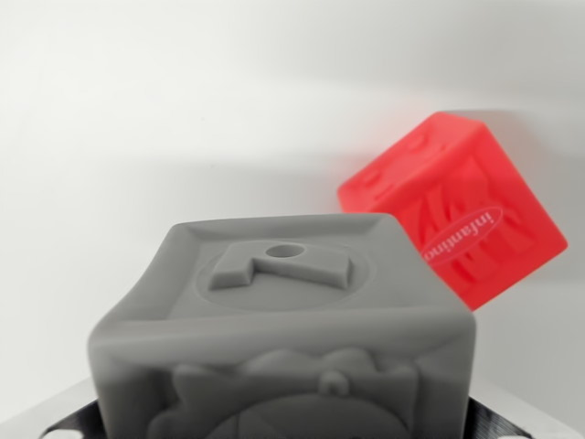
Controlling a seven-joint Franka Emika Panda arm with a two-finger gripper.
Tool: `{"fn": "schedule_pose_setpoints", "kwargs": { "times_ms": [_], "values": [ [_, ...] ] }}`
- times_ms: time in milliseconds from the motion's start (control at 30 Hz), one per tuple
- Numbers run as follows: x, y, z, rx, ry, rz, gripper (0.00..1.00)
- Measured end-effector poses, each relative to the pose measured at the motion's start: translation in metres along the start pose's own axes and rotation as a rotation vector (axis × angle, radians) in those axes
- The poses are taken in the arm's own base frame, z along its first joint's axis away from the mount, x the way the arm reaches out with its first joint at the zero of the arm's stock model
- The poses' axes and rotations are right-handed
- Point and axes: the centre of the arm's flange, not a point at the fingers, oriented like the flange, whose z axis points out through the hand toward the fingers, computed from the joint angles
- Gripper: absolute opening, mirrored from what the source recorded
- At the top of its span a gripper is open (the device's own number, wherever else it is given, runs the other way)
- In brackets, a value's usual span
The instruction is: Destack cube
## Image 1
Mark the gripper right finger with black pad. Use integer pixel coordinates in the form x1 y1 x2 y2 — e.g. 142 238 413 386
463 370 585 439

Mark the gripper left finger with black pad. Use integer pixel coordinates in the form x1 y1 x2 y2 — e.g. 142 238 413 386
0 377 111 439

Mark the grey embossed soft cube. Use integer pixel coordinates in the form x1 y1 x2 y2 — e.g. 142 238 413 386
86 211 477 439

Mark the red embossed soft cube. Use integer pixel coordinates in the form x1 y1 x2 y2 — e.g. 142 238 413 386
336 111 569 314

